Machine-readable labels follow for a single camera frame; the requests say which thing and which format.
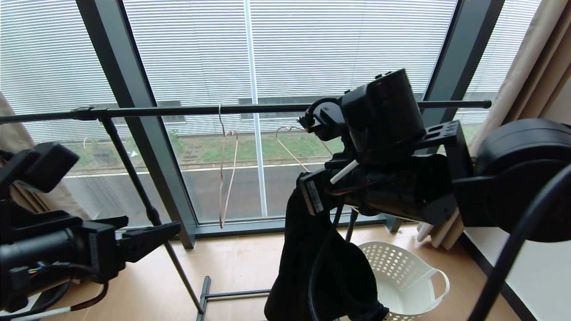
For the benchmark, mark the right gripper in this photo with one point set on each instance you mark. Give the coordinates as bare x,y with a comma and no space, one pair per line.
401,191

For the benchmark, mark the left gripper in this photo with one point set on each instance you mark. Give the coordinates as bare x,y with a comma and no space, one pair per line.
58,254

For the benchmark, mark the black shorts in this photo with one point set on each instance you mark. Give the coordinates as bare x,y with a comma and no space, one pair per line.
303,267

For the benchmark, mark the pink clothes hanger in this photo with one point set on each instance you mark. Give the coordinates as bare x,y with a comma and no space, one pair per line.
290,149
220,200

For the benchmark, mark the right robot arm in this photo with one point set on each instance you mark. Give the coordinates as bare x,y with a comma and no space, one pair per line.
522,178

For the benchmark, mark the white laundry basket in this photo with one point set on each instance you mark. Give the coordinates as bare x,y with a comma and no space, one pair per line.
410,290

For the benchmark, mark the black clothes rack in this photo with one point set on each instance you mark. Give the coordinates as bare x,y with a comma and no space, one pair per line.
178,110

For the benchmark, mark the beige curtain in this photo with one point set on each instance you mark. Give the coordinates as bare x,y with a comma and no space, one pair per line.
67,203
535,67

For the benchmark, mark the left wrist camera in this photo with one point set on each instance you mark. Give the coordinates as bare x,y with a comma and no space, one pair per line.
49,167

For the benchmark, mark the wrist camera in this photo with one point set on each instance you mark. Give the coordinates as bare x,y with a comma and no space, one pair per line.
325,118
49,167

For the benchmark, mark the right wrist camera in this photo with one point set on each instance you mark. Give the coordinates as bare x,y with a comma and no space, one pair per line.
325,118

